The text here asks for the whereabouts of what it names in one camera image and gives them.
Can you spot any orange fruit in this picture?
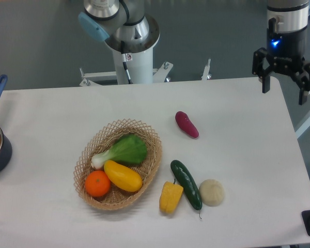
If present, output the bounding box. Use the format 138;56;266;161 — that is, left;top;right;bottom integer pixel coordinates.
85;170;111;197

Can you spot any beige steamed bun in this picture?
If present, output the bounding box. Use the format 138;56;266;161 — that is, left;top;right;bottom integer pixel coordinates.
199;179;225;207

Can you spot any yellow bell pepper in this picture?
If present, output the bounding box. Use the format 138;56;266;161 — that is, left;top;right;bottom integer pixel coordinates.
159;181;183;214

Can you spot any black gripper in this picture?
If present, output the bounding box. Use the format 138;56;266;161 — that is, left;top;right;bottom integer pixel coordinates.
252;25;310;105

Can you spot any green bok choy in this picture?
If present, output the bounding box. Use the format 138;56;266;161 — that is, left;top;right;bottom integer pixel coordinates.
90;134;147;169

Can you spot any black cable on pedestal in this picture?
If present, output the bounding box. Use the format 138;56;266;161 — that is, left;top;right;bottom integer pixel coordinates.
120;40;133;85

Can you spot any purple sweet potato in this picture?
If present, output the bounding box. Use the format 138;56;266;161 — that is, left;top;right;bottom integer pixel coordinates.
175;111;199;138

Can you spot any woven wicker basket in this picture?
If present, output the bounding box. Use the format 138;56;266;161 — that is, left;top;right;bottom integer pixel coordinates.
73;119;162;210

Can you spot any green cucumber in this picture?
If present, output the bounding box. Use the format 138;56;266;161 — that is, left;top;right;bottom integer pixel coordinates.
170;160;203;219

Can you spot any yellow mango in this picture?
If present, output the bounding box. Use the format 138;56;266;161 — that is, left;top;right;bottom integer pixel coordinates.
104;160;143;192

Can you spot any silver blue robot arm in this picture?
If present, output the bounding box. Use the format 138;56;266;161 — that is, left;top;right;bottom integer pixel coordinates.
78;1;310;104

